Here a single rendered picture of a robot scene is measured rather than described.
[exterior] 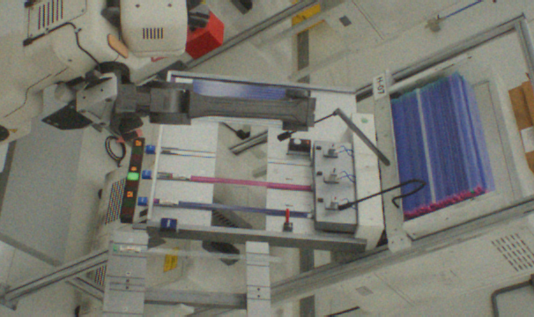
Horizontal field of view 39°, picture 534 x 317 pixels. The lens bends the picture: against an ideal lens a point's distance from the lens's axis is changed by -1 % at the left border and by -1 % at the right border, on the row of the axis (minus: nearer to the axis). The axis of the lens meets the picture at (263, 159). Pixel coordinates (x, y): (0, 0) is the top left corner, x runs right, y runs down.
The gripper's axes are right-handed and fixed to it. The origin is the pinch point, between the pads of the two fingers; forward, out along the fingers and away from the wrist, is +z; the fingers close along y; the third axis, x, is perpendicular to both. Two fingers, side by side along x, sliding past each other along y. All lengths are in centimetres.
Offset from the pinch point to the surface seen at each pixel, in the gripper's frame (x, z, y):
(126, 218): -12.2, 35.0, -22.7
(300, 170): -66, 8, -38
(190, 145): -46, 29, -11
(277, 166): -61, 13, -32
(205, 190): -37, 23, -27
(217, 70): -148, 102, 27
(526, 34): -125, -59, -36
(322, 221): -51, -3, -55
